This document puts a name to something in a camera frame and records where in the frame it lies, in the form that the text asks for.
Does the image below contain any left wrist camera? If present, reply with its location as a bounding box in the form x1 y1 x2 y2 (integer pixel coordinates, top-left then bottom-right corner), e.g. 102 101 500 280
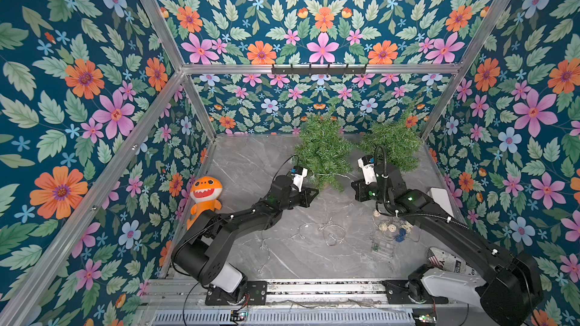
290 165 308 193

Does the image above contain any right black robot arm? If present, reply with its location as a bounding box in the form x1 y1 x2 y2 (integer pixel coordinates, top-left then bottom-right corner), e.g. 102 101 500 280
351 156 544 325

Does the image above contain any orange shark plush toy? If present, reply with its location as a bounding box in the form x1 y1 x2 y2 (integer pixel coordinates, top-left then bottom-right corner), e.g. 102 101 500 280
187 176 223 229

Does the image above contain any newspaper print can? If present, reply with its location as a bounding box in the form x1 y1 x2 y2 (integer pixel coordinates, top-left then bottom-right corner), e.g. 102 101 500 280
427 247 477 276

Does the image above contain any clear battery box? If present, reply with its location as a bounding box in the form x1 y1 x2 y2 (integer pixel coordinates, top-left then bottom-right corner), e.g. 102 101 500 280
371 237 395 259

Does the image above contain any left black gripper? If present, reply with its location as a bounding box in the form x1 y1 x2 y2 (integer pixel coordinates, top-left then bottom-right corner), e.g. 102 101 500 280
276 186 319 212

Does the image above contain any rattan ball string light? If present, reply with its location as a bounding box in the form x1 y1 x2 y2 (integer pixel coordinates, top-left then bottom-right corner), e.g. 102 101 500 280
372 210 421 244

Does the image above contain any green christmas tree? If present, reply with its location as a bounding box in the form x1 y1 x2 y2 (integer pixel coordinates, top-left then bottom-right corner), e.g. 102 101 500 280
295 114 352 192
358 110 421 173

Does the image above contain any black hook rail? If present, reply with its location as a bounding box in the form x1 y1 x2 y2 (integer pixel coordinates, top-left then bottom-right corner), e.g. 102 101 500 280
270 63 367 76

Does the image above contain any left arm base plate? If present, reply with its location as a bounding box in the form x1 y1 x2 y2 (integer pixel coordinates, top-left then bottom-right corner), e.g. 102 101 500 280
205 280 268 306

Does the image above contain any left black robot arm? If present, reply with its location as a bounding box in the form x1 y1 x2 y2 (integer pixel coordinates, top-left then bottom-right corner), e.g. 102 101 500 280
172 175 319 300

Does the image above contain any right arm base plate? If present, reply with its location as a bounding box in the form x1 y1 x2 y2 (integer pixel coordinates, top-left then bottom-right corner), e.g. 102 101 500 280
381 279 450 305

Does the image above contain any white rectangular box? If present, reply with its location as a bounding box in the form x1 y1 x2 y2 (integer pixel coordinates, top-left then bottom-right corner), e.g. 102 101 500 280
427 188 454 217

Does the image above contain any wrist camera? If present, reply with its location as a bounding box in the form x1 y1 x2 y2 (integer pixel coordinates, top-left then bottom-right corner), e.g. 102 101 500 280
290 165 308 193
357 155 376 185

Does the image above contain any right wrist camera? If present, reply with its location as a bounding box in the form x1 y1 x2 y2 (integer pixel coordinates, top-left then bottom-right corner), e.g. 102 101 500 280
357 155 376 185

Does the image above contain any white slotted cable duct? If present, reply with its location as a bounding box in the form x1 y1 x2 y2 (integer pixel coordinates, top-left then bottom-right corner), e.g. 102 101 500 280
153 309 415 325

